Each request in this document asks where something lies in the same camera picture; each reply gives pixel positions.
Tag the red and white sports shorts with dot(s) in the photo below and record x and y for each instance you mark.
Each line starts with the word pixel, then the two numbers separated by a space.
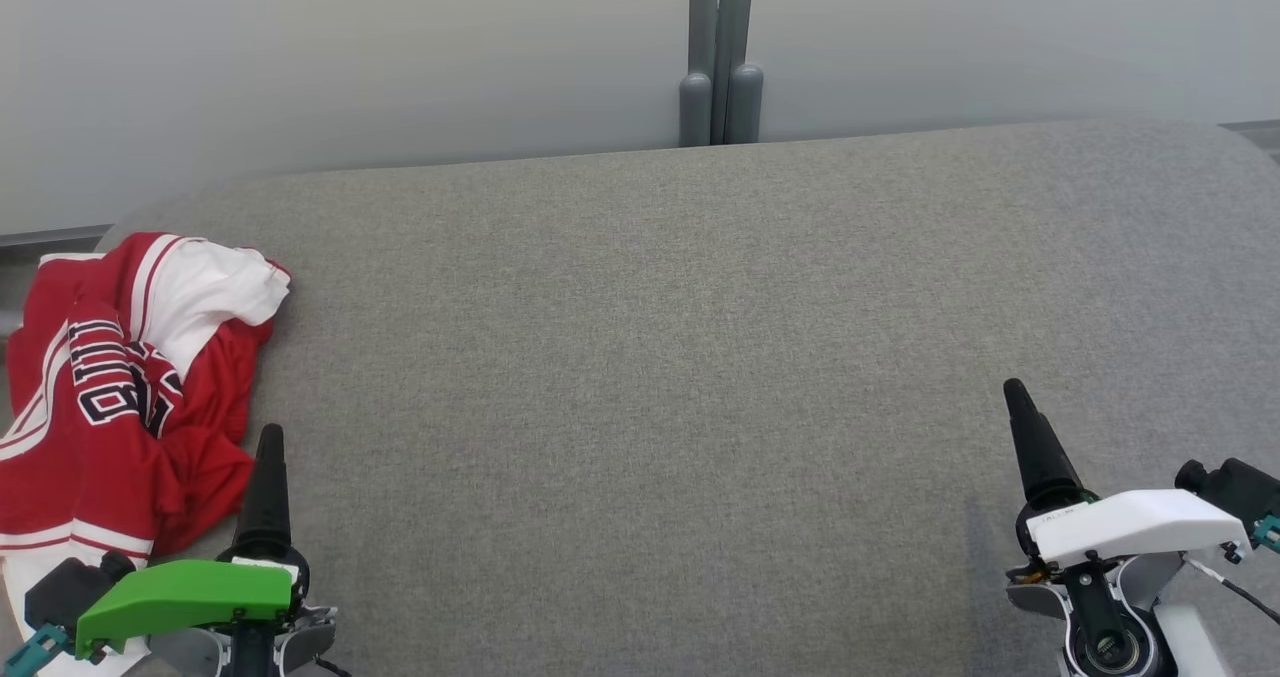
pixel 110 437

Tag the grey partition post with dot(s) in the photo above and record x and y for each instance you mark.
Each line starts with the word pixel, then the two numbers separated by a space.
pixel 740 47
pixel 698 47

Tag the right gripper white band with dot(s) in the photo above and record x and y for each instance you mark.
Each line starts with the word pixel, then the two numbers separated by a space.
pixel 1130 522

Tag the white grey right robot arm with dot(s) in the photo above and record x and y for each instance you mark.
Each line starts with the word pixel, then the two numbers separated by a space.
pixel 1195 642

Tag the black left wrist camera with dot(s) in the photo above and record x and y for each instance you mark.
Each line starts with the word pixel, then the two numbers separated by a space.
pixel 65 589

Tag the grey metal floor rail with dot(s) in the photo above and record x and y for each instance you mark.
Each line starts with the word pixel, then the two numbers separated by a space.
pixel 50 237

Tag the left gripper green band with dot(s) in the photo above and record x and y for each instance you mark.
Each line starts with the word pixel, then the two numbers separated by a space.
pixel 185 592

